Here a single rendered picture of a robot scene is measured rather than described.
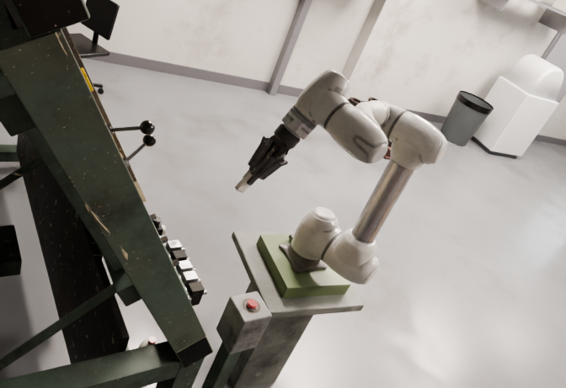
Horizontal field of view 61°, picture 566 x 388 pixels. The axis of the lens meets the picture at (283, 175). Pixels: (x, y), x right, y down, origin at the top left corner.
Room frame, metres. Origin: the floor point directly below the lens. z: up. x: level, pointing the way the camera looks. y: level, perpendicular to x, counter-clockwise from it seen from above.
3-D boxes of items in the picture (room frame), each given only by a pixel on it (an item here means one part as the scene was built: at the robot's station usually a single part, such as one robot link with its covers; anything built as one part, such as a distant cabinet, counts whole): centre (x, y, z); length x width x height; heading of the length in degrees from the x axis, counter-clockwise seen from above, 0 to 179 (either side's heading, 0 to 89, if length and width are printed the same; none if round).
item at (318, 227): (1.81, -0.24, 0.98); 0.18 x 0.16 x 0.22; 63
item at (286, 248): (1.82, -0.22, 0.84); 0.22 x 0.18 x 0.06; 40
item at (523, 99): (7.51, -2.82, 0.73); 0.74 x 0.66 x 1.46; 125
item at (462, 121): (7.08, -2.10, 0.33); 0.54 x 0.52 x 0.66; 35
